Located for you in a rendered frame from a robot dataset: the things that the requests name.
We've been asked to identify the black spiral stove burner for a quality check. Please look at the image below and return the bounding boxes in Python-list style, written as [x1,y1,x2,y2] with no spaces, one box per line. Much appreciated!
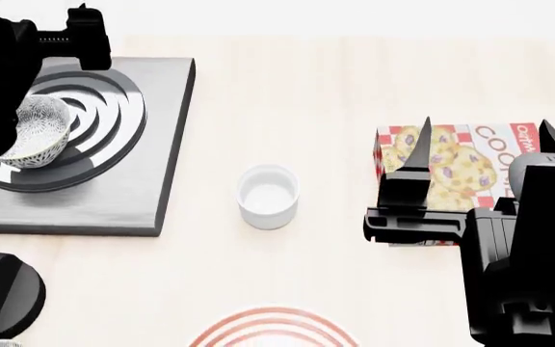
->
[0,69,148,194]

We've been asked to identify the white plate with red rings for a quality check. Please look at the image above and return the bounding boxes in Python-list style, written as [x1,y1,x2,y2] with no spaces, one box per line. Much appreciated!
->
[188,302,360,347]

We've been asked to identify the black round stove knob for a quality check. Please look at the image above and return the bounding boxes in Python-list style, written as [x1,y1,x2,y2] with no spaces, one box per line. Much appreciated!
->
[0,252,47,344]

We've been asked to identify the oatmeal cookies box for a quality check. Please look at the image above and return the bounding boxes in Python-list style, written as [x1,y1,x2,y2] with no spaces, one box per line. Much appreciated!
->
[372,123,543,248]

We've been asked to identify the white ramekin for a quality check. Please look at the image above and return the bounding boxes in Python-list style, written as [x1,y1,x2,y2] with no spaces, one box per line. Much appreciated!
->
[236,163,301,231]

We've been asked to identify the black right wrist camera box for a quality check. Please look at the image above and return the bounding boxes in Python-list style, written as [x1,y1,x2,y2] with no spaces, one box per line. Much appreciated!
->
[508,151,555,204]

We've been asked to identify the grey stove base plate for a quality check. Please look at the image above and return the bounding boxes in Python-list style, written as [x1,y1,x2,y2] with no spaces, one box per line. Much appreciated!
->
[0,56,197,239]

